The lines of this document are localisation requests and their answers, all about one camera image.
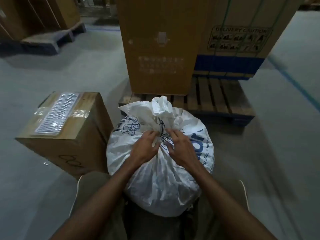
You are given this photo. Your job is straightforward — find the large white woven sack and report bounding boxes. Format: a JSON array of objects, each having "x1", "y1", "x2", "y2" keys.
[{"x1": 106, "y1": 95, "x2": 215, "y2": 218}]

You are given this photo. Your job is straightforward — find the clear plastic tray wavy pattern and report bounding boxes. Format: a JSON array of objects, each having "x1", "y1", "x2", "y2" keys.
[{"x1": 34, "y1": 92, "x2": 80, "y2": 137}]

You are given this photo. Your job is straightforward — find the person's left forearm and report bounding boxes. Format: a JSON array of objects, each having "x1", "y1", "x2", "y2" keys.
[{"x1": 50, "y1": 158, "x2": 150, "y2": 240}]

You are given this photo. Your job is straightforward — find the tall plain cardboard box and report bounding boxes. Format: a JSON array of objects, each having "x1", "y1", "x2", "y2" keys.
[{"x1": 115, "y1": 0, "x2": 212, "y2": 96}]

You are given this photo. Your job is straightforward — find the tall cardboard box blue band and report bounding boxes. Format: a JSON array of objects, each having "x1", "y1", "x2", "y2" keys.
[{"x1": 192, "y1": 0, "x2": 307, "y2": 81}]

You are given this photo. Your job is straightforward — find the dark wooden pallet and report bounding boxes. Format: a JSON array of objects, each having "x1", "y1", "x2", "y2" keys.
[{"x1": 0, "y1": 22, "x2": 87, "y2": 57}]

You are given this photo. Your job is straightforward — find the small cardboard box with handwriting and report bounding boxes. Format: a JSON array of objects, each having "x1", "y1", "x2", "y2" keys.
[{"x1": 15, "y1": 91, "x2": 114, "y2": 180}]

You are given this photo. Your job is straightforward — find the person's right hand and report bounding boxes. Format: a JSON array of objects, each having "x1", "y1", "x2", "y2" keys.
[{"x1": 166, "y1": 129, "x2": 200, "y2": 171}]

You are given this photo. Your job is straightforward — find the person's right forearm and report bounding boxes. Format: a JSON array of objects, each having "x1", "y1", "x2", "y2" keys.
[{"x1": 184, "y1": 160, "x2": 277, "y2": 240}]

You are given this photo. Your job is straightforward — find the tall strapped cardboard box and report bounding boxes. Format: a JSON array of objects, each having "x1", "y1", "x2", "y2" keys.
[{"x1": 25, "y1": 0, "x2": 81, "y2": 38}]

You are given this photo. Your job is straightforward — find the person's left hand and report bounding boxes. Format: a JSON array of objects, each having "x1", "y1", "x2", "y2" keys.
[{"x1": 130, "y1": 130, "x2": 163, "y2": 169}]

